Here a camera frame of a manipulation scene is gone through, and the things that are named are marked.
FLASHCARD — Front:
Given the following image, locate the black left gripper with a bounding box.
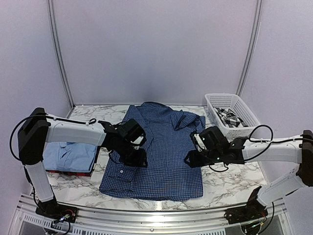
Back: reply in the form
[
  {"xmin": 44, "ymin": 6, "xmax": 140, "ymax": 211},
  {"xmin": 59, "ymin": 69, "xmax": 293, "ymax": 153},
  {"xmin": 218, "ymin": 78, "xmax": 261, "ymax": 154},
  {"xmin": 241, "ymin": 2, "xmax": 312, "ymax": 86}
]
[{"xmin": 116, "ymin": 139, "xmax": 148, "ymax": 168}]

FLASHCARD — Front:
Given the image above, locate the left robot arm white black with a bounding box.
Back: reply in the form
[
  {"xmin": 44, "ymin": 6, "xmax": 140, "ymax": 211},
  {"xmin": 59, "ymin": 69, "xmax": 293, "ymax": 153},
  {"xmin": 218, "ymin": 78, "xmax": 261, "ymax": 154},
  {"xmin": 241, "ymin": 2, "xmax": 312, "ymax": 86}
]
[{"xmin": 10, "ymin": 108, "xmax": 148, "ymax": 218}]

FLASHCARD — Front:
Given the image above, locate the blue checkered long sleeve shirt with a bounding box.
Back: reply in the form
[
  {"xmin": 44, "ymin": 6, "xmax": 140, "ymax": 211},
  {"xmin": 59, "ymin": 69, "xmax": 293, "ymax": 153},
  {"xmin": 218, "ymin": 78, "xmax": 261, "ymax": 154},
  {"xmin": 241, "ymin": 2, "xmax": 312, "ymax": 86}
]
[{"xmin": 99, "ymin": 102, "xmax": 206, "ymax": 201}]

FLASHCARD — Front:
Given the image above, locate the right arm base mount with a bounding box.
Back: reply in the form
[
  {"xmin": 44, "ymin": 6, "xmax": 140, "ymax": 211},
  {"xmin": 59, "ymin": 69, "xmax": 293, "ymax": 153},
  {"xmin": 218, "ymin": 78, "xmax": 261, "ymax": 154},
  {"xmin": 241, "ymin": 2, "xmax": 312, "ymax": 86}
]
[{"xmin": 224, "ymin": 205, "xmax": 268, "ymax": 224}]

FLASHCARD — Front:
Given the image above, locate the aluminium corner post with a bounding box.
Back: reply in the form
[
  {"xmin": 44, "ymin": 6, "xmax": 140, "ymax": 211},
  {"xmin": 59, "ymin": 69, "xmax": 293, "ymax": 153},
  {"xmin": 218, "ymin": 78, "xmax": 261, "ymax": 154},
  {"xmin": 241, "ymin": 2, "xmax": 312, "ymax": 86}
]
[
  {"xmin": 236, "ymin": 0, "xmax": 264, "ymax": 96},
  {"xmin": 47, "ymin": 0, "xmax": 75, "ymax": 109}
]

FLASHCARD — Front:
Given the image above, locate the left aluminium corner post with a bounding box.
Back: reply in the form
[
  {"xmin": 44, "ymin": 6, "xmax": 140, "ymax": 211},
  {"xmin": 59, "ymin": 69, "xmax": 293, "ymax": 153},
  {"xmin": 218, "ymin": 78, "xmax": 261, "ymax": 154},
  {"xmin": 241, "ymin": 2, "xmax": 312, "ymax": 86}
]
[{"xmin": 47, "ymin": 0, "xmax": 75, "ymax": 109}]

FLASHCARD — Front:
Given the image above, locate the white plastic mesh basket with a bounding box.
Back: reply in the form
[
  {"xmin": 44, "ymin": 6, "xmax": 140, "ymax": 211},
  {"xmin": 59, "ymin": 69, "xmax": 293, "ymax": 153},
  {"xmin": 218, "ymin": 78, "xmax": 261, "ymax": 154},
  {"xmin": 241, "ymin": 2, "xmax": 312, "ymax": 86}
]
[{"xmin": 204, "ymin": 94, "xmax": 260, "ymax": 140}]

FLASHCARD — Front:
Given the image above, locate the black white plaid shirt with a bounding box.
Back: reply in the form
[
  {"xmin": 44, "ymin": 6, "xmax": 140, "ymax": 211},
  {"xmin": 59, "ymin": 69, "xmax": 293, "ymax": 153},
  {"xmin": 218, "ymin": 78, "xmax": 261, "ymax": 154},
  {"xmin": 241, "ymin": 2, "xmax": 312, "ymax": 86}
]
[{"xmin": 213, "ymin": 107, "xmax": 248, "ymax": 128}]

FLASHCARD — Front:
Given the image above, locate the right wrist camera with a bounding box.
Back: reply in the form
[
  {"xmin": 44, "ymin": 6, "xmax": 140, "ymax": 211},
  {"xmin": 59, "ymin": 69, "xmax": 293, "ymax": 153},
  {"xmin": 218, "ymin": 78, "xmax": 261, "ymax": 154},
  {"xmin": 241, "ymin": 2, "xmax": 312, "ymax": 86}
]
[{"xmin": 191, "ymin": 133, "xmax": 207, "ymax": 152}]

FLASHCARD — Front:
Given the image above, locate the folded red black plaid shirt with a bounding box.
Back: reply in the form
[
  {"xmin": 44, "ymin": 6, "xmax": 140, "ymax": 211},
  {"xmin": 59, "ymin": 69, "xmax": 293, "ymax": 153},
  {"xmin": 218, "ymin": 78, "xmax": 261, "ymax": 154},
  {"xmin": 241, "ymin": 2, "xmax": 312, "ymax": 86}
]
[{"xmin": 46, "ymin": 145, "xmax": 101, "ymax": 177}]

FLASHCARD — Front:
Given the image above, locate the right aluminium corner post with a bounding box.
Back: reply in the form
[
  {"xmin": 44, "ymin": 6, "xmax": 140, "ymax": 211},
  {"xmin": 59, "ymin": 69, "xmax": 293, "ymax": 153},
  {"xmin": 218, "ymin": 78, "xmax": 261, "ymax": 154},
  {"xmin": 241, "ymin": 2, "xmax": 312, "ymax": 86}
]
[{"xmin": 236, "ymin": 0, "xmax": 264, "ymax": 96}]

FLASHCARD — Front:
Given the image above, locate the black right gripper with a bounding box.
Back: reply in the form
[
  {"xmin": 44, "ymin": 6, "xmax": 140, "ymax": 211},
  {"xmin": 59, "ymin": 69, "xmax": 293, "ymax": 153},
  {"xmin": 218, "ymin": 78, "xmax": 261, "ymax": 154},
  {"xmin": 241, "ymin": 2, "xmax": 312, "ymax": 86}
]
[{"xmin": 184, "ymin": 149, "xmax": 223, "ymax": 168}]

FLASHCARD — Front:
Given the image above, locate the folded light blue shirt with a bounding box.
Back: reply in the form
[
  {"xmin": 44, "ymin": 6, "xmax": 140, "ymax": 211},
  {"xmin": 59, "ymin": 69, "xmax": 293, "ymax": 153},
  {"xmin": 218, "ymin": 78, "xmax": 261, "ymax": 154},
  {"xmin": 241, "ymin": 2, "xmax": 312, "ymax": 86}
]
[{"xmin": 43, "ymin": 142, "xmax": 97, "ymax": 173}]

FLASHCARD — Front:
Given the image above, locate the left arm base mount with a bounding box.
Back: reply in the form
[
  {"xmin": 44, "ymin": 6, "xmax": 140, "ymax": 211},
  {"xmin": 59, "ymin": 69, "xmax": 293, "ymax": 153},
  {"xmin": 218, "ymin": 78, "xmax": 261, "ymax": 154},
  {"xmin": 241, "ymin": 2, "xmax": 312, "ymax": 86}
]
[{"xmin": 36, "ymin": 203, "xmax": 78, "ymax": 223}]

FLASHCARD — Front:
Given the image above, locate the aluminium front frame rail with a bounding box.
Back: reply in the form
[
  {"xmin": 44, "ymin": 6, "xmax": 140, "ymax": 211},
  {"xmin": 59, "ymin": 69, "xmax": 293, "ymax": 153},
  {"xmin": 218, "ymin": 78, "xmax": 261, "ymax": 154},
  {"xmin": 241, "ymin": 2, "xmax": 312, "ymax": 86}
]
[{"xmin": 8, "ymin": 194, "xmax": 294, "ymax": 235}]

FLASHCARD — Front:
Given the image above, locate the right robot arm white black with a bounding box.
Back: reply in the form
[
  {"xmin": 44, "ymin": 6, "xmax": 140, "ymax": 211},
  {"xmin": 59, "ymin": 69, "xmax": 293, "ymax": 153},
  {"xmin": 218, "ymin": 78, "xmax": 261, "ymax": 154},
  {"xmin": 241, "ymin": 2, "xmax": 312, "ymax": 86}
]
[{"xmin": 184, "ymin": 126, "xmax": 313, "ymax": 219}]

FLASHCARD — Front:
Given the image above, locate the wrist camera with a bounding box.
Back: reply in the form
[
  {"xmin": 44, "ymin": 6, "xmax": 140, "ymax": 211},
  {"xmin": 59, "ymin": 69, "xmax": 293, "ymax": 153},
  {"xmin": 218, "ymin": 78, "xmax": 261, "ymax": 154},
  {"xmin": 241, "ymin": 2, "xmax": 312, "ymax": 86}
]
[
  {"xmin": 130, "ymin": 136, "xmax": 146, "ymax": 150},
  {"xmin": 191, "ymin": 133, "xmax": 207, "ymax": 152}
]

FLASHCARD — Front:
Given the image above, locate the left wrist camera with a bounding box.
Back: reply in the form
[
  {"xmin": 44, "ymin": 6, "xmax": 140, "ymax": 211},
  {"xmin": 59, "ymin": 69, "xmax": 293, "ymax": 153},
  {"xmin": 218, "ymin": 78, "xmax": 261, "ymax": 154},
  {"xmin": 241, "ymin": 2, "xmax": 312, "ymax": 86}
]
[{"xmin": 130, "ymin": 136, "xmax": 146, "ymax": 150}]

